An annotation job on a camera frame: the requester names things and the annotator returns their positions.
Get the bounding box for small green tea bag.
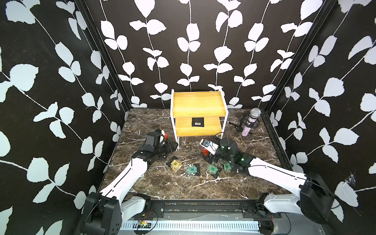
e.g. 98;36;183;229
221;162;233;174

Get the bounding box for teal floral tea bag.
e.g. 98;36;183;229
186;164;201;177

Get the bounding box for purple glitter microphone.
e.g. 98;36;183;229
241;108;261;137

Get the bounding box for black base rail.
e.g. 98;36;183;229
82;199;321;220

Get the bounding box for green label tea bag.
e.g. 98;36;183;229
206;164;222;179

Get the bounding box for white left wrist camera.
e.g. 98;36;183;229
156;129;165;145

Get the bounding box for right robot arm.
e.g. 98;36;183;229
200;138;335;224

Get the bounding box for white slotted cable duct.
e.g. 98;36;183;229
120;220;260;233

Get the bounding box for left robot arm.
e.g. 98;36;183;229
79;129;179;235

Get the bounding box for wooden two-tier metal shelf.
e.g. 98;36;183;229
170;90;229;143

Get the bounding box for yellow label tea bag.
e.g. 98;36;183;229
166;156;182;172

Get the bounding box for small green circuit board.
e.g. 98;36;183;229
137;221;151;230

